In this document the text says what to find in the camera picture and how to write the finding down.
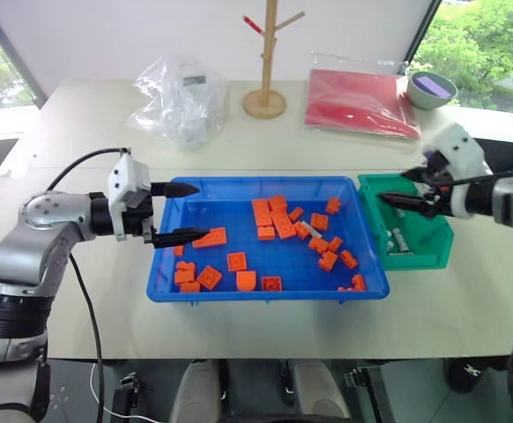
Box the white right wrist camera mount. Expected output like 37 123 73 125
422 122 489 219

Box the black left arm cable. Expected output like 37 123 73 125
46 147 133 423

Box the purple block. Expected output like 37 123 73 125
416 75 452 98

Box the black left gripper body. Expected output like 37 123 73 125
123 180 158 247

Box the blue plastic bin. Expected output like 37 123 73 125
145 175 391 306

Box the wooden branch stand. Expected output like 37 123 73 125
242 0 307 120

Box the red marker pen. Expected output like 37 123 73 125
242 14 264 34

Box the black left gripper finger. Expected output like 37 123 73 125
151 181 202 199
152 227 216 249

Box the rounded orange building brick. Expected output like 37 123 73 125
235 270 257 293

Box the long orange building brick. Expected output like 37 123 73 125
270 209 298 241
251 198 272 228

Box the grey bowl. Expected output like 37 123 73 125
405 70 460 112

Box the grey rounded shape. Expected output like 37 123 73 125
169 359 223 423
290 359 353 423

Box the red folder in sleeve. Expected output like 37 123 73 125
302 67 421 142

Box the clear plastic bag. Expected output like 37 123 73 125
125 54 229 152

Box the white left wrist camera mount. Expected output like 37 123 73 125
107 152 152 241

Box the flat orange brick plate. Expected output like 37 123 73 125
190 226 229 249

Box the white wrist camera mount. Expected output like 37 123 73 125
422 122 489 219
107 152 152 241

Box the green plastic bin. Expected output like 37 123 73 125
356 172 456 271

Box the thin white cable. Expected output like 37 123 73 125
89 360 152 423

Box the orange corner building brick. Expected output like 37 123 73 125
337 273 368 293

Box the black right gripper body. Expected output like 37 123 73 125
420 151 455 218

